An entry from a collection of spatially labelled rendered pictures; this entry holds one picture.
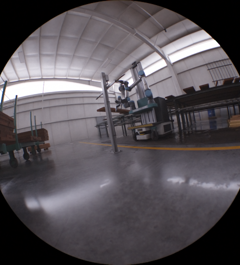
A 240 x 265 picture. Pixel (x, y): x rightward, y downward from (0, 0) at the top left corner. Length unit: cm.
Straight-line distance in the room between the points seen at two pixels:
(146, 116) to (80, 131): 827
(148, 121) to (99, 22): 665
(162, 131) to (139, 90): 107
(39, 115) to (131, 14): 1067
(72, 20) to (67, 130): 904
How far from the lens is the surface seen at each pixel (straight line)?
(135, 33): 679
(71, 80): 1135
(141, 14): 732
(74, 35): 775
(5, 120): 111
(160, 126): 174
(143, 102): 199
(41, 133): 345
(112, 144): 136
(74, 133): 958
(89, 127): 999
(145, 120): 207
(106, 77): 162
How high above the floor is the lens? 33
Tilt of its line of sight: 2 degrees down
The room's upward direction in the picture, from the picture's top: 10 degrees counter-clockwise
